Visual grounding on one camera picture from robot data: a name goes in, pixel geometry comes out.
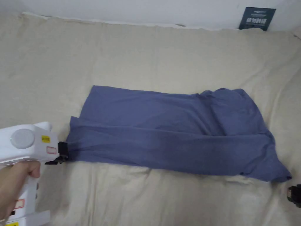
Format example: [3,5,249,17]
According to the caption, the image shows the person's left hand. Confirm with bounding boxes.
[0,161,41,215]

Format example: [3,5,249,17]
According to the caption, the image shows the bed with beige sheet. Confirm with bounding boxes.
[0,12,301,226]

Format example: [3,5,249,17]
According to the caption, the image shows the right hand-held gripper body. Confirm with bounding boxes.
[286,183,301,202]

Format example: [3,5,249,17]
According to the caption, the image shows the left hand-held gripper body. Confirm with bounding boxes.
[0,121,68,226]

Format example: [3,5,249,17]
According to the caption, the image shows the dark blue shirt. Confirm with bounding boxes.
[65,85,292,183]

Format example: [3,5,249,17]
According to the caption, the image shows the dark blue printed card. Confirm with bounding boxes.
[238,7,277,32]

